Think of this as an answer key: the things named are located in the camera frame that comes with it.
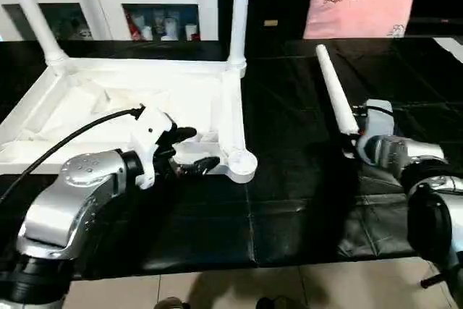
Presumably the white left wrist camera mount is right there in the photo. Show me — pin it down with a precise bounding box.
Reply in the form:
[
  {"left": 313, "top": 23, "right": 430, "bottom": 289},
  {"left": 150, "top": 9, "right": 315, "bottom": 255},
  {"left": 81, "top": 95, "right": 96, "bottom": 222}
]
[{"left": 129, "top": 106, "right": 178, "bottom": 190}]

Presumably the red and white carton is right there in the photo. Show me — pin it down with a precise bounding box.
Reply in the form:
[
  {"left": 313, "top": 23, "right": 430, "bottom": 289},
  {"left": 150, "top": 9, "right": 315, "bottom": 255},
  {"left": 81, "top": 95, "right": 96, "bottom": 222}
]
[{"left": 128, "top": 12, "right": 142, "bottom": 41}]

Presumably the white plastic table leg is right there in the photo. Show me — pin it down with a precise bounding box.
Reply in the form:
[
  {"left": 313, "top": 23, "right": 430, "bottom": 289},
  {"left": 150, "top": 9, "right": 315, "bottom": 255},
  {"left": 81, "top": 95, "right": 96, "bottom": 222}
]
[
  {"left": 6, "top": 0, "right": 70, "bottom": 68},
  {"left": 315, "top": 43, "right": 362, "bottom": 136},
  {"left": 226, "top": 0, "right": 253, "bottom": 73}
]

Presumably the white plastic table top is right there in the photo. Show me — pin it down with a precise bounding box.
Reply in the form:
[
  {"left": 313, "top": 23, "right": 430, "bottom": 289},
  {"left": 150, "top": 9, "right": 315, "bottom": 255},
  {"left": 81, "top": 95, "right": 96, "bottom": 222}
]
[{"left": 0, "top": 56, "right": 258, "bottom": 184}]

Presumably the black tripod stand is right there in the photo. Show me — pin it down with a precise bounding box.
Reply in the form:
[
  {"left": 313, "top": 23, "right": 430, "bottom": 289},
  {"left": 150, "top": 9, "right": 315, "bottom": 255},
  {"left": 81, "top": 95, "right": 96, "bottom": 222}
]
[{"left": 421, "top": 272, "right": 446, "bottom": 289}]

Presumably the dark left robot foot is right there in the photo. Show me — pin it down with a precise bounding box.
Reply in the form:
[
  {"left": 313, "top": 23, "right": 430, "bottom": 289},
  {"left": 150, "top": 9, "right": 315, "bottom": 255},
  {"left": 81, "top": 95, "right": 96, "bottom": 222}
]
[{"left": 158, "top": 296, "right": 191, "bottom": 309}]

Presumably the black left wrist camera cable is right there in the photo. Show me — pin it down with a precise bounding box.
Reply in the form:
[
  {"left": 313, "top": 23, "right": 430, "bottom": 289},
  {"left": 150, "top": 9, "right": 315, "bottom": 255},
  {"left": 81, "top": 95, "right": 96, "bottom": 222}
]
[{"left": 0, "top": 106, "right": 145, "bottom": 203}]

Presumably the white flat board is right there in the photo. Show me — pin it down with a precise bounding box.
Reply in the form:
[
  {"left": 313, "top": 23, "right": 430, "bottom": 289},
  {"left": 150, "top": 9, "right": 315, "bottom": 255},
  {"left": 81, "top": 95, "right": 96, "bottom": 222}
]
[{"left": 433, "top": 36, "right": 463, "bottom": 64}]

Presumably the pink pillow with print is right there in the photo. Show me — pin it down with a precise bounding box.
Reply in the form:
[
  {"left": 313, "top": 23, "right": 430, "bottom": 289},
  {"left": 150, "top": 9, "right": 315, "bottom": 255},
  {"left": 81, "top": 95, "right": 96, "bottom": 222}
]
[{"left": 302, "top": 0, "right": 416, "bottom": 40}]

